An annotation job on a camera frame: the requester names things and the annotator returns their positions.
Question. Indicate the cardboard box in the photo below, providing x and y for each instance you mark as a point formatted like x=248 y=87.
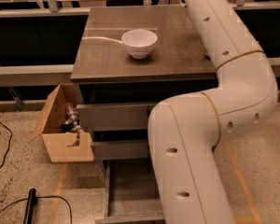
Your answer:
x=62 y=146

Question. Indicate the black cylindrical plug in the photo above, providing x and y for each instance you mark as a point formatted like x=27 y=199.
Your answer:
x=29 y=210

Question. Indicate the grey drawer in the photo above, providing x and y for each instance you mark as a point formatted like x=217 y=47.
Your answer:
x=115 y=117
x=120 y=150
x=131 y=193

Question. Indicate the crumpled wrappers in box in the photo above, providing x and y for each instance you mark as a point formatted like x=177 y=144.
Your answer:
x=72 y=123

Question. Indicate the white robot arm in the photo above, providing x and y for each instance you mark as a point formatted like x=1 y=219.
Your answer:
x=184 y=130

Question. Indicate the metal railing frame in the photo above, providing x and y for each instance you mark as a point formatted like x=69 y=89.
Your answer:
x=14 y=34

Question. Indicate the grey top drawer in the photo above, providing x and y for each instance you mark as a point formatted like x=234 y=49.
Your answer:
x=115 y=117

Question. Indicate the grey middle drawer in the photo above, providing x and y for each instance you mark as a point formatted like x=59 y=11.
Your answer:
x=120 y=150

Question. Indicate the grey drawer cabinet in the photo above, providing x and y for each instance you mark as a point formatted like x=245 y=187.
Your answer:
x=104 y=73

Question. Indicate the grey bottom drawer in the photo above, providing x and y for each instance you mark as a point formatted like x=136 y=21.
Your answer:
x=131 y=193

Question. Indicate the white ceramic bowl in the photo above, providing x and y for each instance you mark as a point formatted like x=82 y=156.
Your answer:
x=139 y=42

